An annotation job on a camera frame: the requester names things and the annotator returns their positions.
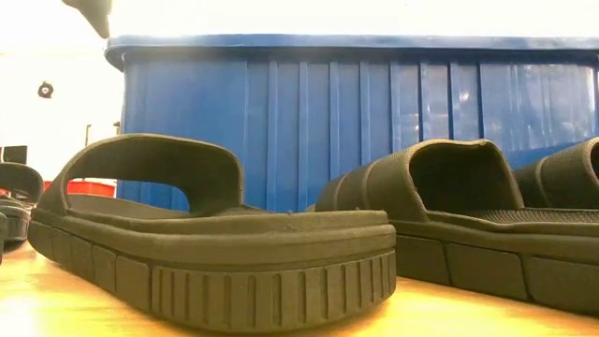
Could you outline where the smooth black slide sandal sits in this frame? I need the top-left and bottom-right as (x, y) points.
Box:
(26, 133), (398, 334)
(0, 162), (46, 244)

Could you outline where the large blue plastic bin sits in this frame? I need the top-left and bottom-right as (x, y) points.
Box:
(105, 33), (599, 212)

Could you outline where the textured black slide sandal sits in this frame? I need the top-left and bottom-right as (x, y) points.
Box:
(306, 138), (599, 317)
(512, 137), (599, 210)

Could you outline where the red plastic bin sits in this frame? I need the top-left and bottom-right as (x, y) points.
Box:
(43, 180), (117, 198)

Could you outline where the black computer monitor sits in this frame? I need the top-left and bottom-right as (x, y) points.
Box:
(2, 144), (28, 165)

